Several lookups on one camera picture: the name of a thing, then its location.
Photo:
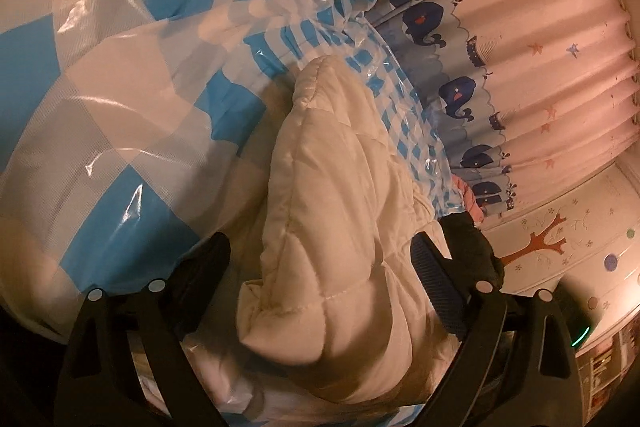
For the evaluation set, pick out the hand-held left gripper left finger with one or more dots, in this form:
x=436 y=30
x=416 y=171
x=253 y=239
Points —
x=207 y=264

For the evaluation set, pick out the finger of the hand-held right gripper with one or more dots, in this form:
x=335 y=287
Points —
x=472 y=247

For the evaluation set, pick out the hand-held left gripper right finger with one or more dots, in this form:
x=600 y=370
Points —
x=435 y=277

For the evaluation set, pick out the cream quilted blanket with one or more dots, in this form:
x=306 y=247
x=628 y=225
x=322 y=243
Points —
x=325 y=207

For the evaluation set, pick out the pink cloth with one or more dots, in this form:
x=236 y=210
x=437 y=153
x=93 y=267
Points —
x=470 y=202

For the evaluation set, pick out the bookshelf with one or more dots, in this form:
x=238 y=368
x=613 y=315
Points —
x=602 y=372

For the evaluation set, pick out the whale print curtain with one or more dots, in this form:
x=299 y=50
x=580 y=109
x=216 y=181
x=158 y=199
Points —
x=550 y=82

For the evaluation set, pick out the blue checkered plastic storage bag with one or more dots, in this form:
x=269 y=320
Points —
x=100 y=82

